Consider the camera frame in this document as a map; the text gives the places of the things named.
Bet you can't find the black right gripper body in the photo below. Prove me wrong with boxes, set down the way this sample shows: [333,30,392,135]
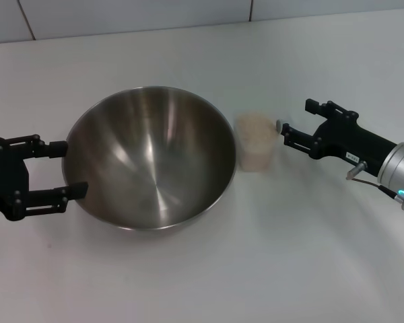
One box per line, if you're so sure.
[308,116,398,176]

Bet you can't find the right gripper cable with plug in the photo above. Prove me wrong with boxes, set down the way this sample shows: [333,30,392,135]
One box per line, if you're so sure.
[345,160,404,211]

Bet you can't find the clear plastic cup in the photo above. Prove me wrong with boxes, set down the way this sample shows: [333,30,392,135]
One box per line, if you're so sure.
[234,112,279,173]

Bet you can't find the stainless steel mixing bowl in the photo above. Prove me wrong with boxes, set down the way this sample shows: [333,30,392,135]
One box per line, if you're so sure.
[62,85,238,231]

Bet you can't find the white rice grains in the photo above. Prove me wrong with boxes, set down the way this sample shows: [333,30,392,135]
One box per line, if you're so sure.
[235,113,277,171]

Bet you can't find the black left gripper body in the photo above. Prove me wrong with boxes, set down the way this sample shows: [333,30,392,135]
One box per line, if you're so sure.
[0,137,31,221]

